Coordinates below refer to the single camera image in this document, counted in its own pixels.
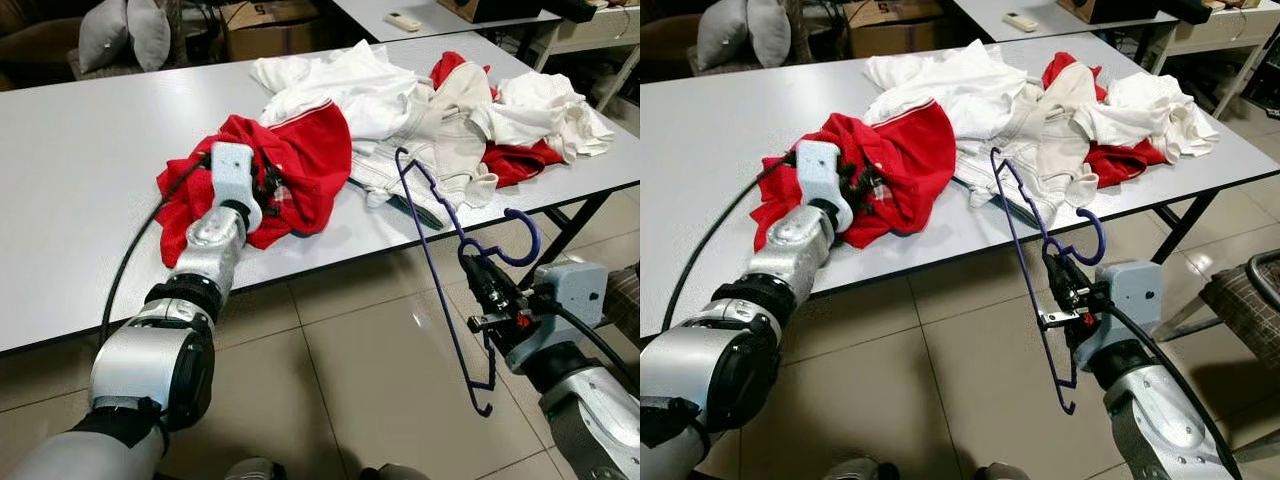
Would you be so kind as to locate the black oblong object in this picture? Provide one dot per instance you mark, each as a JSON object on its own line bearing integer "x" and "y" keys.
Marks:
{"x": 570, "y": 10}
{"x": 1190, "y": 10}

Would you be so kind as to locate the grey robot left foot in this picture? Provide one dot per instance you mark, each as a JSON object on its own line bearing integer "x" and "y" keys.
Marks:
{"x": 857, "y": 470}
{"x": 255, "y": 470}

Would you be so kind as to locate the brown plaid chair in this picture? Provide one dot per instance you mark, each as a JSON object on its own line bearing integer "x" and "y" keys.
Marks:
{"x": 622, "y": 300}
{"x": 1240, "y": 310}

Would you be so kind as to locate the crumpled white garment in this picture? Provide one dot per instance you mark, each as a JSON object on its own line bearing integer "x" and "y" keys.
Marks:
{"x": 1150, "y": 115}
{"x": 545, "y": 115}

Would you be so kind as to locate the dark clothes hanger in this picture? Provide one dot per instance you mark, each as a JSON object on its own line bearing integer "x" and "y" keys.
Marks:
{"x": 1030, "y": 215}
{"x": 420, "y": 215}

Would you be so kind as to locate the large white shirt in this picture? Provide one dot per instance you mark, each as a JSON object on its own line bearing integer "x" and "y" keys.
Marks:
{"x": 340, "y": 85}
{"x": 950, "y": 85}

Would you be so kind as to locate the black table legs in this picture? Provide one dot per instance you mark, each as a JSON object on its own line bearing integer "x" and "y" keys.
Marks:
{"x": 1200, "y": 228}
{"x": 580, "y": 238}

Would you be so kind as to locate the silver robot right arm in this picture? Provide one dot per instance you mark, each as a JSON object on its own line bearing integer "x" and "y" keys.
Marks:
{"x": 590, "y": 420}
{"x": 1160, "y": 420}

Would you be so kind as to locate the plain red garment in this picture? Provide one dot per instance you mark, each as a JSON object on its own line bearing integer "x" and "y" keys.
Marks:
{"x": 520, "y": 165}
{"x": 1125, "y": 165}

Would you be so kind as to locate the white remote control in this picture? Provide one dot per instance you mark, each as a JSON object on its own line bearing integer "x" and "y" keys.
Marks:
{"x": 1021, "y": 20}
{"x": 403, "y": 20}

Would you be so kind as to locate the red garment with white trim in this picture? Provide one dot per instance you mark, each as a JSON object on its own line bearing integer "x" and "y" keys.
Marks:
{"x": 905, "y": 150}
{"x": 300, "y": 160}

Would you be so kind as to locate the grey robot right foot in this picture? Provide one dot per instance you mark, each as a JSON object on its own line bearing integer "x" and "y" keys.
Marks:
{"x": 395, "y": 472}
{"x": 1002, "y": 472}

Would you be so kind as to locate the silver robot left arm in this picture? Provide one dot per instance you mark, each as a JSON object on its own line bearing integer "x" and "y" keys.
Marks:
{"x": 150, "y": 360}
{"x": 680, "y": 365}

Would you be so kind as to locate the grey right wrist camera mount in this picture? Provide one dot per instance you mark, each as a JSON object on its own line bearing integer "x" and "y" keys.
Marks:
{"x": 570, "y": 300}
{"x": 1135, "y": 300}

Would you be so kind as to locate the brown cardboard box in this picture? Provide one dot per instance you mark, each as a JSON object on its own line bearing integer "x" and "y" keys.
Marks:
{"x": 270, "y": 35}
{"x": 890, "y": 35}

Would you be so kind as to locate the dark brown sofa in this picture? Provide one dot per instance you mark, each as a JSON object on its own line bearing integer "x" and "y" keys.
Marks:
{"x": 35, "y": 40}
{"x": 665, "y": 40}

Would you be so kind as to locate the grey pillow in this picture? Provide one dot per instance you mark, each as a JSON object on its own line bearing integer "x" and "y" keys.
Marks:
{"x": 770, "y": 32}
{"x": 103, "y": 35}
{"x": 150, "y": 32}
{"x": 722, "y": 35}

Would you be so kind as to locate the cream trousers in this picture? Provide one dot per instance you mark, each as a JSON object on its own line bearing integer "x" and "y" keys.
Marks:
{"x": 1060, "y": 110}
{"x": 455, "y": 110}

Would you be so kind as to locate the grey robot foot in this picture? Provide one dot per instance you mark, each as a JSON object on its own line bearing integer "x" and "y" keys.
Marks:
{"x": 857, "y": 470}
{"x": 395, "y": 472}
{"x": 255, "y": 470}
{"x": 1002, "y": 472}

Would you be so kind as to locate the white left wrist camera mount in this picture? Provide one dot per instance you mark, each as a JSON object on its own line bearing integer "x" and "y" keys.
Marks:
{"x": 818, "y": 175}
{"x": 232, "y": 175}

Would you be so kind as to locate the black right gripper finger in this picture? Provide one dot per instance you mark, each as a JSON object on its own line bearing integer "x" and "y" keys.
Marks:
{"x": 480, "y": 288}
{"x": 1078, "y": 285}
{"x": 497, "y": 288}
{"x": 1062, "y": 285}

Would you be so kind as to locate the white striped shorts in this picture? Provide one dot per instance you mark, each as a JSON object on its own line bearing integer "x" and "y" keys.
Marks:
{"x": 390, "y": 165}
{"x": 995, "y": 165}

